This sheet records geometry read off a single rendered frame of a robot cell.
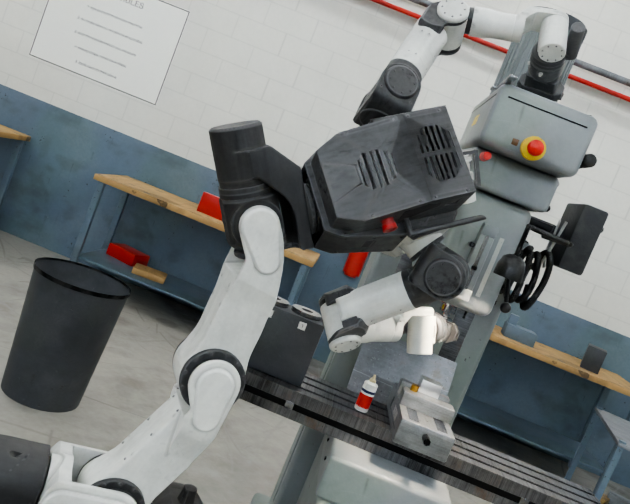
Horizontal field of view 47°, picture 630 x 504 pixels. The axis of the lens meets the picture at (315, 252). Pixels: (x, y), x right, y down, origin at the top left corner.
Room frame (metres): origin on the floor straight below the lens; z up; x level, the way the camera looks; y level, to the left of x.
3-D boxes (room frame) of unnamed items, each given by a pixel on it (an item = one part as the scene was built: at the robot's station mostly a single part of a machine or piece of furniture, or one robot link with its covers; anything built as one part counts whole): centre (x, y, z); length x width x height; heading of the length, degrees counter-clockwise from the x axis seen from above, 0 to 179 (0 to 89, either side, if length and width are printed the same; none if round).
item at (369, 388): (2.03, -0.29, 0.99); 0.04 x 0.04 x 0.11
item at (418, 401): (2.00, -0.45, 1.02); 0.15 x 0.06 x 0.04; 89
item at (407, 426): (2.03, -0.45, 0.99); 0.35 x 0.15 x 0.11; 179
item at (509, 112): (2.08, -0.41, 1.81); 0.47 x 0.26 x 0.16; 178
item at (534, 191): (2.10, -0.41, 1.68); 0.34 x 0.24 x 0.10; 178
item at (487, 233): (1.95, -0.41, 1.45); 0.04 x 0.04 x 0.21; 88
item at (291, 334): (2.07, 0.01, 1.03); 0.22 x 0.12 x 0.20; 91
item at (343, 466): (2.06, -0.41, 0.79); 0.50 x 0.35 x 0.12; 178
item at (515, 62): (2.31, -0.42, 2.05); 0.20 x 0.20 x 0.32
